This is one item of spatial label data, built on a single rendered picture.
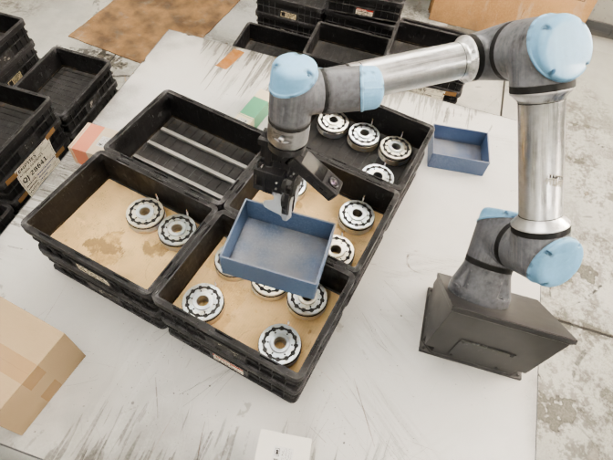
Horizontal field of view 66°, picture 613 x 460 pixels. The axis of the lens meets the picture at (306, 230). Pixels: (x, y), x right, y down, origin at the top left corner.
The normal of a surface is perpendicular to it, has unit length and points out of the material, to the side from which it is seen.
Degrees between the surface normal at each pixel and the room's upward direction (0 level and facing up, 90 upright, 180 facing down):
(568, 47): 44
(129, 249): 0
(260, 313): 0
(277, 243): 1
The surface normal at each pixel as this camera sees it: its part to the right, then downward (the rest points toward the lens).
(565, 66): 0.26, 0.16
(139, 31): 0.07, -0.54
